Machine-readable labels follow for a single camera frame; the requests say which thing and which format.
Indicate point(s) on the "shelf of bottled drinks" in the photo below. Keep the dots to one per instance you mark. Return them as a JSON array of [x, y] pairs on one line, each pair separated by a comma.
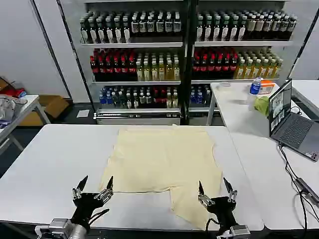
[[239, 49], [134, 62]]

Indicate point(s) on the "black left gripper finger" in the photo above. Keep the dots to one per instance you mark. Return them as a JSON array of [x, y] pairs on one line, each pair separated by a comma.
[[106, 191], [79, 189]]

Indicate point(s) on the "grey open laptop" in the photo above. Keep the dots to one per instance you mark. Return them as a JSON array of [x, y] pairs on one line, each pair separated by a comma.
[[294, 129]]

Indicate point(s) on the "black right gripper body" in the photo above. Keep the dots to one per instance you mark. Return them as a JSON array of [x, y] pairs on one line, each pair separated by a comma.
[[221, 209]]

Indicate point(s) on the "cream yellow shirt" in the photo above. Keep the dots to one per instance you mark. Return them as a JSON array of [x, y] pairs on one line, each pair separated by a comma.
[[159, 159]]

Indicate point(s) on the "white paper sheet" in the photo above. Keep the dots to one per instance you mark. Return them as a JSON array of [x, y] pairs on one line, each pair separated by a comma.
[[82, 113]]

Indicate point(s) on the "clear bottle with blue label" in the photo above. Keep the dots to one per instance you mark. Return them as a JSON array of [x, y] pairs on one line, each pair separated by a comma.
[[254, 92]]

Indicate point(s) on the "grey crumpled fabric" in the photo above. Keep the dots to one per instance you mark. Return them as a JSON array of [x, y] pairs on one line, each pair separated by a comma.
[[10, 105]]

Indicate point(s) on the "white table behind laptop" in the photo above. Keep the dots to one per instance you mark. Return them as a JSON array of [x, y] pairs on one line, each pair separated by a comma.
[[306, 92]]

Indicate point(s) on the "white table with bottle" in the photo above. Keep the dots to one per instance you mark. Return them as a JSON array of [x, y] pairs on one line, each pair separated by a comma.
[[231, 112]]

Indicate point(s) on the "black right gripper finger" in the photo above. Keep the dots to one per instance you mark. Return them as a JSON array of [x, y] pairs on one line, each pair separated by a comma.
[[231, 193], [203, 195]]

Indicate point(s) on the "clear box with orange lid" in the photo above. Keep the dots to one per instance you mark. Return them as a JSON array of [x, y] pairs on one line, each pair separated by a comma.
[[268, 87]]

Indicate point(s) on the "brown cardboard box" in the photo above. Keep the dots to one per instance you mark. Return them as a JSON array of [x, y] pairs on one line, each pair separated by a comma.
[[49, 107]]

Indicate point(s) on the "green crumpled cloth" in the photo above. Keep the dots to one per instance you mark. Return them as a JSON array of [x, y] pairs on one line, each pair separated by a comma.
[[262, 104]]

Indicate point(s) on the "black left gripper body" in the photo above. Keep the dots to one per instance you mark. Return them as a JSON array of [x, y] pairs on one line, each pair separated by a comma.
[[86, 205]]

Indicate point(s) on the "white table with clutter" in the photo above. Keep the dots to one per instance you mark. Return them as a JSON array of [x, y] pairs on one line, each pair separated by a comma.
[[30, 104]]

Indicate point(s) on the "red packet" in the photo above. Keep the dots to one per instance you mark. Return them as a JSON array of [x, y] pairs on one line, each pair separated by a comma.
[[17, 92]]

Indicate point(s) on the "white tape roll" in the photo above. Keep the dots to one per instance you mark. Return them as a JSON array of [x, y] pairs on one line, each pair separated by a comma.
[[224, 85]]

